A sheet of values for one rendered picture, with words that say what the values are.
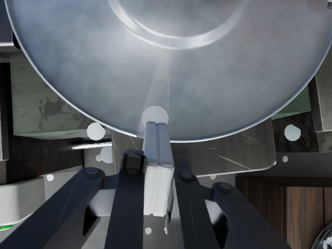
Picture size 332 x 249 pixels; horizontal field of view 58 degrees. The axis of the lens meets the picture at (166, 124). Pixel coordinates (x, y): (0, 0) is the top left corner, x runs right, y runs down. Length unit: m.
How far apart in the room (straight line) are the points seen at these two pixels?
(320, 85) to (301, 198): 0.38
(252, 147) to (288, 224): 0.53
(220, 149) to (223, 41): 0.09
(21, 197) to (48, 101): 0.13
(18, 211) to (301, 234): 0.61
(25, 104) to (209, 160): 0.25
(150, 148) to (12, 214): 0.30
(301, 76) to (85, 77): 0.18
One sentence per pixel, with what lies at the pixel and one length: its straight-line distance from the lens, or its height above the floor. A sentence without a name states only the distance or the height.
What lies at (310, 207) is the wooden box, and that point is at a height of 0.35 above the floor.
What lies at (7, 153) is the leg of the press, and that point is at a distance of 0.43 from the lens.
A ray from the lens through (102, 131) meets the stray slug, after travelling 0.38.
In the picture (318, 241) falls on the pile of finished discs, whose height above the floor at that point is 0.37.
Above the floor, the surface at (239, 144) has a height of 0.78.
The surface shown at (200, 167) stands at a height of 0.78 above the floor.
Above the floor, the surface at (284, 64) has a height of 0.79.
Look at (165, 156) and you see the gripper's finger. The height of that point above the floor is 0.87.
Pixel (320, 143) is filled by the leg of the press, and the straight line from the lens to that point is 0.49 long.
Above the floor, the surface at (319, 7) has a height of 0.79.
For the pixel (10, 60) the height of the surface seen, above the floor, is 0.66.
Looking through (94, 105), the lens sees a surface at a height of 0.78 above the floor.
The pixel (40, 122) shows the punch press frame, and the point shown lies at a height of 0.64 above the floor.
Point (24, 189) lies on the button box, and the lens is 0.46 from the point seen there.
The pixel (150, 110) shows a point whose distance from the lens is 0.25.
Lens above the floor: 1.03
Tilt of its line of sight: 82 degrees down
